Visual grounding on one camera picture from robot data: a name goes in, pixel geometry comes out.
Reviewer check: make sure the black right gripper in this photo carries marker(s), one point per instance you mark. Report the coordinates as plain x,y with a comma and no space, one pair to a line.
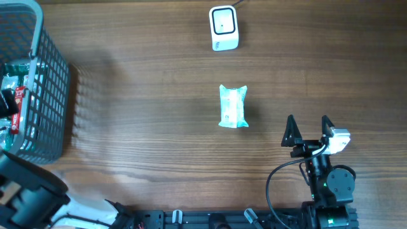
306,144

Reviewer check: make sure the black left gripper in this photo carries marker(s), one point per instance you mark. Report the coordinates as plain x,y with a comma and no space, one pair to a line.
6,106

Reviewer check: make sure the green glove package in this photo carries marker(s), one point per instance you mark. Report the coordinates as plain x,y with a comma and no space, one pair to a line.
15,80

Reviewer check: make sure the teal wet wipes pack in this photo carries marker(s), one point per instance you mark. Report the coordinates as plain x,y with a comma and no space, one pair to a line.
232,107

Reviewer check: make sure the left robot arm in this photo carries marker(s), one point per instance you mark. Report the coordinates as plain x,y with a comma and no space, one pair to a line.
32,197

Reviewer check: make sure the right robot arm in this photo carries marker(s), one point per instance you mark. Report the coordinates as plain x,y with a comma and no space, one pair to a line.
331,186

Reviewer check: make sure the white barcode scanner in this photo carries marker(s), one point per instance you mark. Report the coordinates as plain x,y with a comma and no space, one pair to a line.
223,28

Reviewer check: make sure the grey plastic mesh basket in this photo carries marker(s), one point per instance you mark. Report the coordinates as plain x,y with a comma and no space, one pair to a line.
24,39

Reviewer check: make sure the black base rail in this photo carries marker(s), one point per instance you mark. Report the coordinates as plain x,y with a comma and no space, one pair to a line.
293,218

